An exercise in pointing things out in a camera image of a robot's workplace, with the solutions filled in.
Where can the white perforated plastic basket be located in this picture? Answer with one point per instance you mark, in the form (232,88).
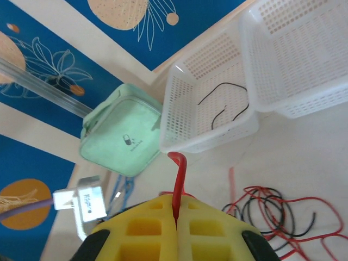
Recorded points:
(299,54)
(185,108)

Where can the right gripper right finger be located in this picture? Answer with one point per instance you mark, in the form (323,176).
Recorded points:
(217,239)

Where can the mint green zip pouch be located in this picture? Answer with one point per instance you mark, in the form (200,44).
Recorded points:
(119,136)

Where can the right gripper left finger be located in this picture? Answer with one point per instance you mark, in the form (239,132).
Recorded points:
(136,239)

